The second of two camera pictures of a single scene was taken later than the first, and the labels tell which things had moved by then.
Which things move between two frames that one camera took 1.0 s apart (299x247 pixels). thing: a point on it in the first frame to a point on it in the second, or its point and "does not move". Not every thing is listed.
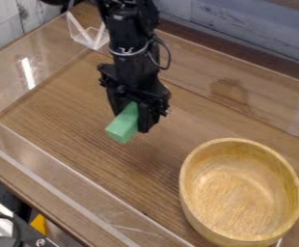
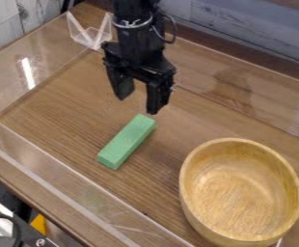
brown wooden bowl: x=241 y=191 does not move
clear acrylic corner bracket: x=92 y=38 does not move
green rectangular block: x=122 y=127 to x=126 y=141
